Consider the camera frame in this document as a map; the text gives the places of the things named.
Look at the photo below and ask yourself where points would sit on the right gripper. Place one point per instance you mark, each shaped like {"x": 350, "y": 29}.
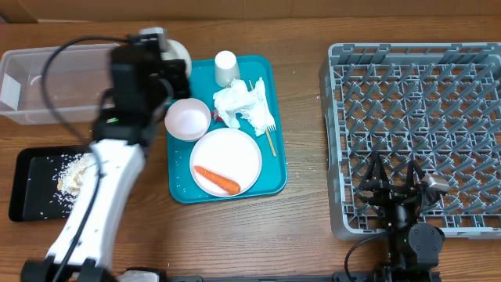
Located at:
{"x": 389, "y": 191}

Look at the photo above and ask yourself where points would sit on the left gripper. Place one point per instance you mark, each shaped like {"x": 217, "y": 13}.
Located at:
{"x": 172, "y": 70}

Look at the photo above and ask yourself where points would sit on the white bowl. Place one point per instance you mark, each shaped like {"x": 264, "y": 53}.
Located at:
{"x": 188, "y": 119}
{"x": 177, "y": 51}

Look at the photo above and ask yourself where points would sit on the white round plate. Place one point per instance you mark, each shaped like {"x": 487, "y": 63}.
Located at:
{"x": 228, "y": 152}

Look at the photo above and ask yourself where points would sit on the orange carrot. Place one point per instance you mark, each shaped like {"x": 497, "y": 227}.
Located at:
{"x": 226, "y": 184}

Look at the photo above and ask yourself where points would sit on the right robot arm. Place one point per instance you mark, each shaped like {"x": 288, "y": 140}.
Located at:
{"x": 413, "y": 246}

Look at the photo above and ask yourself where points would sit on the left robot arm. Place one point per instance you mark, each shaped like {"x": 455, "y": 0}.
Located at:
{"x": 146, "y": 76}

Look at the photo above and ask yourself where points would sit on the grey dishwasher rack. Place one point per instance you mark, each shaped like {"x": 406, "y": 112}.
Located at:
{"x": 434, "y": 103}

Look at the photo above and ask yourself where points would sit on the white paper cup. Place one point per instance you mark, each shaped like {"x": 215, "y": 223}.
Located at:
{"x": 226, "y": 68}

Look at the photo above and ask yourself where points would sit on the red wrapper scrap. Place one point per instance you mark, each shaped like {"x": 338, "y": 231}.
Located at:
{"x": 216, "y": 116}

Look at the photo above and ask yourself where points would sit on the crumpled white napkin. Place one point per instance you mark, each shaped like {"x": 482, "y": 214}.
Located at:
{"x": 251, "y": 105}

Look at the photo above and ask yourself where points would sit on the teal serving tray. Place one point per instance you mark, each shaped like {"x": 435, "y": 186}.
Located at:
{"x": 273, "y": 177}

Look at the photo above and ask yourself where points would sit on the clear plastic bin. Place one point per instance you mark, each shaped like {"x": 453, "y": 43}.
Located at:
{"x": 78, "y": 76}

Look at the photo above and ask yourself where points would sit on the peanuts and rice pile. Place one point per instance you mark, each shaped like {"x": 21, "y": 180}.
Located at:
{"x": 60, "y": 178}

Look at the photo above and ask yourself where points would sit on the black tray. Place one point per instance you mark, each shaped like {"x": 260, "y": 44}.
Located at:
{"x": 25, "y": 190}

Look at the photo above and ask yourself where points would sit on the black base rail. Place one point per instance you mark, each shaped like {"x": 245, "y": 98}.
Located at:
{"x": 149, "y": 274}

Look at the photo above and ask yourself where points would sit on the wooden handled fork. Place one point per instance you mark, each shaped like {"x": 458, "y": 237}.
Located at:
{"x": 271, "y": 141}

